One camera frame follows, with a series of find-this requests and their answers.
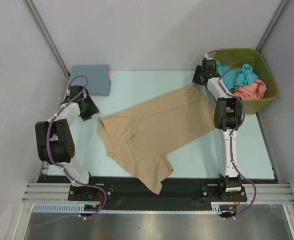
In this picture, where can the right white cable duct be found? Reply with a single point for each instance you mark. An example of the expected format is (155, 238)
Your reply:
(223, 207)

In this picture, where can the aluminium extrusion rail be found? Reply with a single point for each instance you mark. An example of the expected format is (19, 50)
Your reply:
(59, 192)

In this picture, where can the left white cable duct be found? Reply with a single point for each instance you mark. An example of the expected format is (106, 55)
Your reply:
(67, 208)

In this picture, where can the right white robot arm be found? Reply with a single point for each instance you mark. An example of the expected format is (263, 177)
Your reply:
(227, 119)

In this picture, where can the white cable duct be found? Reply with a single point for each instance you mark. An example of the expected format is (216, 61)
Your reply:
(223, 207)
(67, 208)

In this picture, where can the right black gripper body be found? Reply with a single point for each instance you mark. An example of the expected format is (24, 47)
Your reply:
(198, 75)

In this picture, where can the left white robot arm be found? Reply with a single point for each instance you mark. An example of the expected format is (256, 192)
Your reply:
(55, 144)

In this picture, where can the salmon pink crumpled t-shirt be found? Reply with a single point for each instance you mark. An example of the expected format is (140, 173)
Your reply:
(253, 91)

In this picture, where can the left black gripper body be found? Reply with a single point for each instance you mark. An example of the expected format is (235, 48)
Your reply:
(90, 108)

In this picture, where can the olive green plastic bin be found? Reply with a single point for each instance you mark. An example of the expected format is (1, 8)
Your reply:
(235, 58)

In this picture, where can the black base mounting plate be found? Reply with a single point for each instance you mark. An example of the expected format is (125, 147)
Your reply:
(177, 194)

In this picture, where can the folded grey-blue t-shirt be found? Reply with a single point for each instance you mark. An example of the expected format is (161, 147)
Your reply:
(85, 71)

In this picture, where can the right aluminium corner post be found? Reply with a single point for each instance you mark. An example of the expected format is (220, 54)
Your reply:
(272, 23)

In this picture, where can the aluminium corner post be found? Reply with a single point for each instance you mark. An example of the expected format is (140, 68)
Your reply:
(31, 7)
(272, 23)

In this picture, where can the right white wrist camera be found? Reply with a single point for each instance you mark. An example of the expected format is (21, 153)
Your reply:
(207, 57)

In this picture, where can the teal crumpled t-shirt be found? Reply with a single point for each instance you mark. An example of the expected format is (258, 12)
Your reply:
(240, 77)

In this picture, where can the left aluminium corner post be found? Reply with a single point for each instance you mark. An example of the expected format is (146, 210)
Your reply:
(31, 7)

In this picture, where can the beige t-shirt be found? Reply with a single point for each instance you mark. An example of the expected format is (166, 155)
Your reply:
(140, 138)

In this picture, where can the dark green patterned garment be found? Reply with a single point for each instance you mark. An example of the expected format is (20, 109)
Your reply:
(234, 90)

